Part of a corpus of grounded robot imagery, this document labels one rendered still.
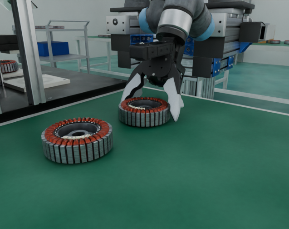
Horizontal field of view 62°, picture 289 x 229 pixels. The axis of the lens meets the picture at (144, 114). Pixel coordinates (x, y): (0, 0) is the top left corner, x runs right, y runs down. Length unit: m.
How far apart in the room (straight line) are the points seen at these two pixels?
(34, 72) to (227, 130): 0.44
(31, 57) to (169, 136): 0.35
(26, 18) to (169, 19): 0.31
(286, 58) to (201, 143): 6.69
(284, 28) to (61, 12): 5.70
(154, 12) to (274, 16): 6.45
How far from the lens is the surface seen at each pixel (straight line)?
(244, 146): 0.45
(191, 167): 0.36
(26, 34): 0.59
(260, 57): 7.20
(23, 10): 0.59
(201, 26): 0.68
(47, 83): 0.78
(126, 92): 0.56
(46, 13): 7.05
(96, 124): 0.42
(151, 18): 0.75
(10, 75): 0.99
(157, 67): 0.54
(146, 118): 0.47
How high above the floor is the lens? 0.94
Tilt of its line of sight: 20 degrees down
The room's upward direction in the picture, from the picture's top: straight up
